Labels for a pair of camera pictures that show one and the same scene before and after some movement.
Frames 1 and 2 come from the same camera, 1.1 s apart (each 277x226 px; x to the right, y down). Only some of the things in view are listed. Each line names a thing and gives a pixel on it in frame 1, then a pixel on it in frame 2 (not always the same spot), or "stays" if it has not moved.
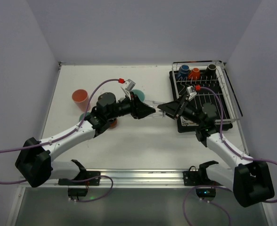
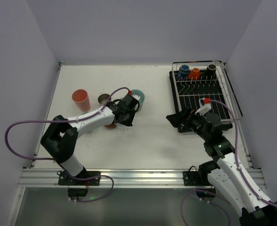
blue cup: [183, 73] stays
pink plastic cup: [80, 97] stays
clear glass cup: [159, 113] -> [122, 127]
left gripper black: [134, 105] -> [125, 118]
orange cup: [194, 74] stays
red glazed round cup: [114, 124] stays
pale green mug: [140, 94] stays
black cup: [210, 72] stays
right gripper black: [179, 109] -> [184, 118]
